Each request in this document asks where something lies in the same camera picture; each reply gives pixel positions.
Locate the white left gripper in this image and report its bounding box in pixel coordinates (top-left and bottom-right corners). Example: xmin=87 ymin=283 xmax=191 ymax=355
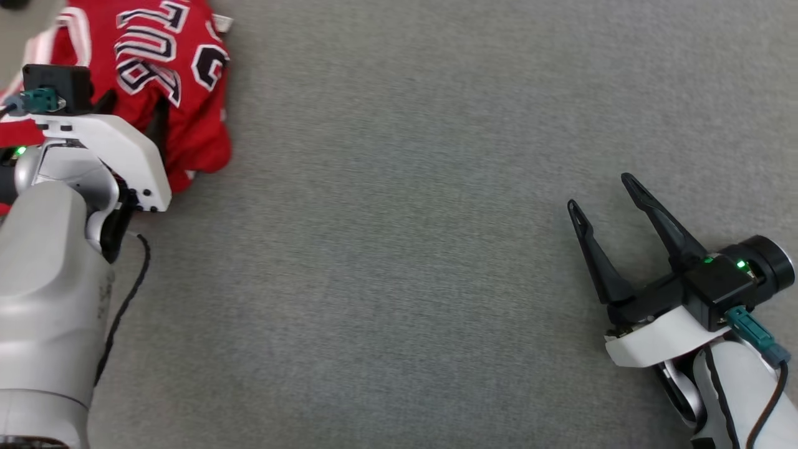
xmin=28 ymin=89 xmax=173 ymax=213

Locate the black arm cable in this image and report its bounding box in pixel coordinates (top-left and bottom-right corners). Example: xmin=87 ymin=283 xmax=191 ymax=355
xmin=745 ymin=360 xmax=790 ymax=449
xmin=92 ymin=231 xmax=151 ymax=389

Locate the red Bulls basketball jersey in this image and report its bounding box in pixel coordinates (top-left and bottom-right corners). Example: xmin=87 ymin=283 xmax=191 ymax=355
xmin=0 ymin=0 xmax=234 ymax=216

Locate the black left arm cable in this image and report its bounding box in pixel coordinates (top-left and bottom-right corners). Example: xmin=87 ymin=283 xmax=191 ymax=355
xmin=92 ymin=231 xmax=151 ymax=389

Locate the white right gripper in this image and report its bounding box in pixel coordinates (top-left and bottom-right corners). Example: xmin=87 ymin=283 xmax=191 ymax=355
xmin=567 ymin=173 xmax=731 ymax=369

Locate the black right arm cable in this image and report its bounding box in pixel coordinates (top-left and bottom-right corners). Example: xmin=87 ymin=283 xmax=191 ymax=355
xmin=745 ymin=360 xmax=790 ymax=449

